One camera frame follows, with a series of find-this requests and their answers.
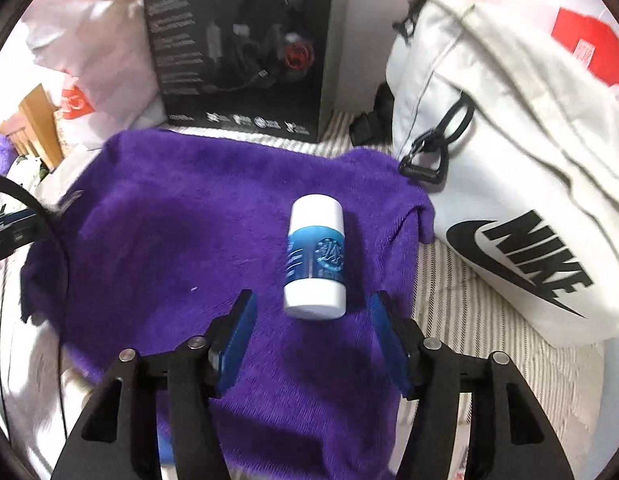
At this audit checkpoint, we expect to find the white plastic bag red print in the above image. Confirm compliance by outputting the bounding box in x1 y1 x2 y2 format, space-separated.
0 0 167 151

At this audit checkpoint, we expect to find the wooden board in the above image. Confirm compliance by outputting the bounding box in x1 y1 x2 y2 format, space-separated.
0 84 65 170

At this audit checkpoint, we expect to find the black headset box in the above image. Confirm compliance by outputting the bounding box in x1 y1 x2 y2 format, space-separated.
140 0 337 143

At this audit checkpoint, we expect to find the white bag with black logo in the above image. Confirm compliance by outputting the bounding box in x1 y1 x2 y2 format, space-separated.
349 0 619 348

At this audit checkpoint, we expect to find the white floral cloth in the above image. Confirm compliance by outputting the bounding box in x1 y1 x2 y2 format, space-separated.
4 156 51 201

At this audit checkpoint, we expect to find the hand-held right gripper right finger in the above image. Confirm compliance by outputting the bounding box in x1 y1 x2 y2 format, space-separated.
367 290 563 480

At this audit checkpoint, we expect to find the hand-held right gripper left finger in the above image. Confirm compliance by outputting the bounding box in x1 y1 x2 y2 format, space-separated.
52 289 258 480

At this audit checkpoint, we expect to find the black cable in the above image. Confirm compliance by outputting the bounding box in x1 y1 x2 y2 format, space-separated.
0 172 72 441

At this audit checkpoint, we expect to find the purple towel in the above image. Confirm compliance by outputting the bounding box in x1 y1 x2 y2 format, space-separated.
19 129 436 480

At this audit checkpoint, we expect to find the white bottle with blue label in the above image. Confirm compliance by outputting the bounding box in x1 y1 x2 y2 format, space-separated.
282 195 349 321

